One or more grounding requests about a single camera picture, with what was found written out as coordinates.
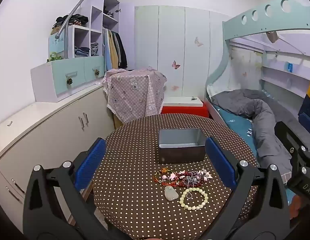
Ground white teal shelf unit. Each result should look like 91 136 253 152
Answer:
30 0 120 103

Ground black hanging jacket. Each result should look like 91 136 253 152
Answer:
116 32 128 69

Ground pink bear print cloth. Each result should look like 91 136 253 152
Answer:
102 67 168 124

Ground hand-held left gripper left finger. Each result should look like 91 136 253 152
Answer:
23 138 135 240

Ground red storage box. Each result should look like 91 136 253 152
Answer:
160 102 210 118

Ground teal bunk bed frame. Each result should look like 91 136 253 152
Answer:
204 0 310 128

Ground folded jeans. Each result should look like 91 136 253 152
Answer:
74 46 90 57

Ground white bed wall shelf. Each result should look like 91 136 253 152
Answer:
260 50 310 98

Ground grey duvet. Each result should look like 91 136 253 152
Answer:
211 89 299 183

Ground hanging clothes row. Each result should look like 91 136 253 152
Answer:
109 31 120 69

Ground person's right hand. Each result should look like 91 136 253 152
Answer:
288 194 308 221

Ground pink bead bracelet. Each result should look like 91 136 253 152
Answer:
161 173 179 187

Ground green ornament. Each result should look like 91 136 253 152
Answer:
47 52 63 62

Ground pale jade pendant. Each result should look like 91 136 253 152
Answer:
164 185 180 202

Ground silver ball chain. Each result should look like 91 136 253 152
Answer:
184 172 203 188

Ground beige low cabinet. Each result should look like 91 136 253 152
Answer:
0 84 115 233

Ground white wardrobe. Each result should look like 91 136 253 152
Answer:
134 5 230 99

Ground cream bead bracelet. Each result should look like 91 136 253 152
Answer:
179 188 209 211

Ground dark red bead bracelet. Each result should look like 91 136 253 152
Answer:
176 170 195 188

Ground grey metal handrail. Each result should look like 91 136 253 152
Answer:
55 0 123 58

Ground red cord bracelet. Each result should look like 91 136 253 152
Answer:
154 167 177 186

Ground dark clothes pile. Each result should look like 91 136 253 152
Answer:
53 14 89 28

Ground brown polka dot tablecloth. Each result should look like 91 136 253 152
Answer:
92 113 261 240

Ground grey hanging garment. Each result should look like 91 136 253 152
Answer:
112 31 122 68

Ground navy yellow jacket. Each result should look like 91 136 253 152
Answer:
298 79 310 117

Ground light blue hanging garment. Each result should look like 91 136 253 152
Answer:
104 30 113 72

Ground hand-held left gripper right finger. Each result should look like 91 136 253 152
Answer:
195 137 290 240

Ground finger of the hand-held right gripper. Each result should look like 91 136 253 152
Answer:
298 113 310 126
275 121 310 177

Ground dark metal storage box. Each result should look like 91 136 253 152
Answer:
158 128 207 164

